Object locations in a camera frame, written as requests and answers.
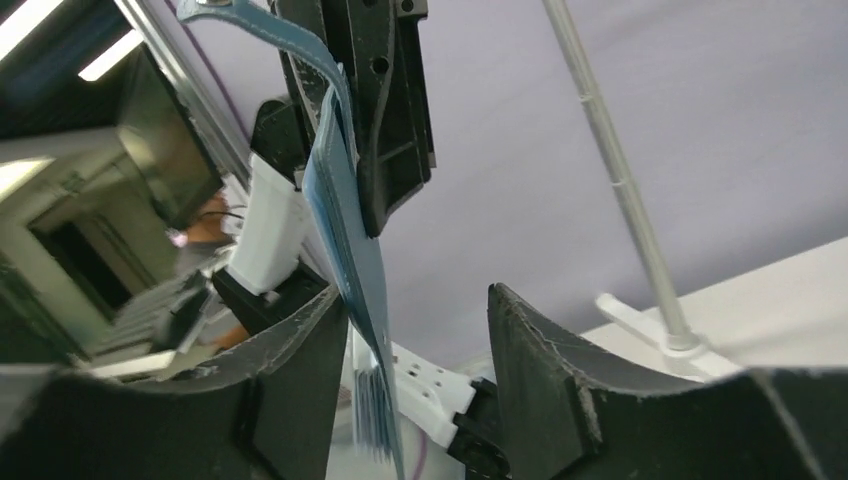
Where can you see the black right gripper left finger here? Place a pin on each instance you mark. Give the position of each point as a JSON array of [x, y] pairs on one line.
[[262, 410]]

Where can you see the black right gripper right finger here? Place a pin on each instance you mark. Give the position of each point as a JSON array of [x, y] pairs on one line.
[[573, 410]]

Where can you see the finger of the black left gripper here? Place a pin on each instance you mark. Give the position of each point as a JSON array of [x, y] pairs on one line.
[[306, 86], [379, 45]]

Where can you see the blue leather card holder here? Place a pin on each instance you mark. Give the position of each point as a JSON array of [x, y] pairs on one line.
[[330, 186]]

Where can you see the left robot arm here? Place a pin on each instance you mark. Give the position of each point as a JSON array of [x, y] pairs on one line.
[[451, 410]]

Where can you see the white clothes rack stand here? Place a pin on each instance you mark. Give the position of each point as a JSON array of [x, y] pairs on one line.
[[670, 334]]

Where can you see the black keyboard on desk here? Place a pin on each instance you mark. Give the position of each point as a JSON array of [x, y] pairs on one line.
[[154, 329]]

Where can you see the black computer monitor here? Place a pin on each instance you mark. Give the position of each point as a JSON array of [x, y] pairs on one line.
[[159, 136]]

